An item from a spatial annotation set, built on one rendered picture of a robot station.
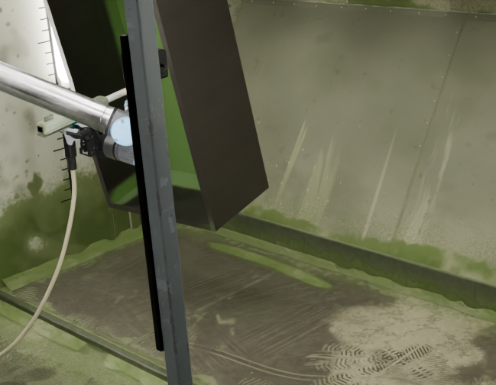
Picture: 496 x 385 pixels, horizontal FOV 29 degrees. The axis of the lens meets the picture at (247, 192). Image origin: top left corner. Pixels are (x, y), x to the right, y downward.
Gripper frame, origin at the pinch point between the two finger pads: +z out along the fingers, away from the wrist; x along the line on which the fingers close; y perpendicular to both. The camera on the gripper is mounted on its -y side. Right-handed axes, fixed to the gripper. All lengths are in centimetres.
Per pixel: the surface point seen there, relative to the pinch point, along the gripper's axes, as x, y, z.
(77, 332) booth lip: 7, 98, 15
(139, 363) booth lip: 0, 93, -24
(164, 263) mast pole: -59, -7, -90
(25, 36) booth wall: 64, 3, 85
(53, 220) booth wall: 55, 88, 74
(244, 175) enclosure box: 61, 38, -32
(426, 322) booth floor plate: 76, 89, -106
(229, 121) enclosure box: 57, 14, -28
